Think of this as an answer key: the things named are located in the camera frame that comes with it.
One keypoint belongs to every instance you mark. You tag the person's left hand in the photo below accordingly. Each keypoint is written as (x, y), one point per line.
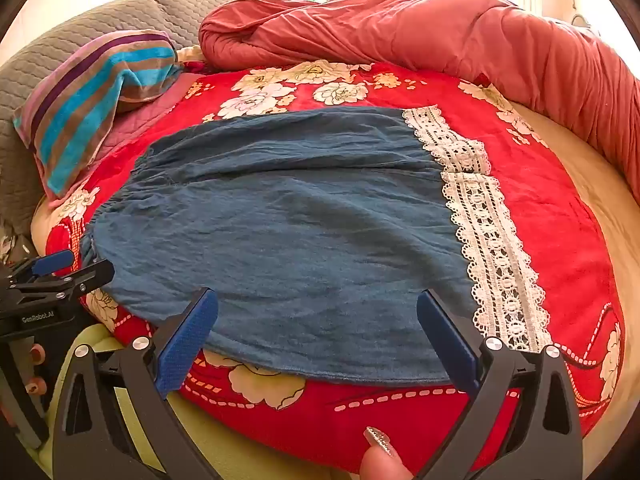
(36, 360)

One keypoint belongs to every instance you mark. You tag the coral red quilt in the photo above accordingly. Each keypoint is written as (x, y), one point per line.
(400, 25)

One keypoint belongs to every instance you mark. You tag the striped multicolour cloth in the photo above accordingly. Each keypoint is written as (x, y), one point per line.
(85, 95)

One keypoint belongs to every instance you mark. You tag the beige bed sheet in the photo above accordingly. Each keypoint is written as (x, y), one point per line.
(610, 220)

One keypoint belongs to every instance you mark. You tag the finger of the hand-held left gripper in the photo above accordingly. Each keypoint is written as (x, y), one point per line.
(52, 262)
(90, 276)

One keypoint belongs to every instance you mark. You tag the cream cloth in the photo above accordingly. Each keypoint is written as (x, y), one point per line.
(192, 54)

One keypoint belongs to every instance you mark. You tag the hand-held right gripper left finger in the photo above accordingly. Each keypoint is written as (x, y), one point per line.
(187, 342)

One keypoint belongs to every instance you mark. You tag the person's green clothing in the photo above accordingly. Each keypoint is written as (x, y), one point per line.
(280, 452)

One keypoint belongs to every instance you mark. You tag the red floral blanket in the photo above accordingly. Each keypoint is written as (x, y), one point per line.
(555, 240)

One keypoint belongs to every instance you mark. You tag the pink quilted cloth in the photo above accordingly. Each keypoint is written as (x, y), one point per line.
(145, 120)

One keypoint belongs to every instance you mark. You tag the blue pants with lace trim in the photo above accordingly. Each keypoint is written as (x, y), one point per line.
(300, 235)

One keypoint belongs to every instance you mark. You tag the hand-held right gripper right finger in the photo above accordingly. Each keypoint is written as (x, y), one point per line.
(445, 342)

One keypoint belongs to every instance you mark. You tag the person's right hand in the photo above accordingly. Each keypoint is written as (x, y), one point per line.
(382, 462)

